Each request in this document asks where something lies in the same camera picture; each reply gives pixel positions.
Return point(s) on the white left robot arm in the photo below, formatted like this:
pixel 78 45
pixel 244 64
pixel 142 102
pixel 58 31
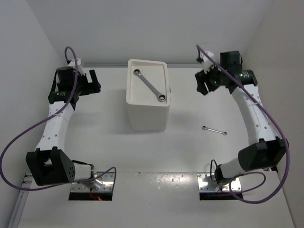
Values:
pixel 48 163

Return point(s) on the white drawer cabinet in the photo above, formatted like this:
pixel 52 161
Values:
pixel 146 113

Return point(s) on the long silver ratchet wrench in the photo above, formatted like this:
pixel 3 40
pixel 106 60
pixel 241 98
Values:
pixel 161 97

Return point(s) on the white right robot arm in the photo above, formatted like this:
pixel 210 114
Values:
pixel 266 148

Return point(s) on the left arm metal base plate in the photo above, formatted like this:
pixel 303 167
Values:
pixel 103 184

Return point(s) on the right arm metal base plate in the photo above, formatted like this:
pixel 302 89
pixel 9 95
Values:
pixel 207 185

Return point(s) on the short silver ratchet wrench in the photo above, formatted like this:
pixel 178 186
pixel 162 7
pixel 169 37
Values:
pixel 214 130

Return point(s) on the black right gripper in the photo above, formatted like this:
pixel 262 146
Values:
pixel 200 78

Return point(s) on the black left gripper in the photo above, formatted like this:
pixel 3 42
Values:
pixel 90 87

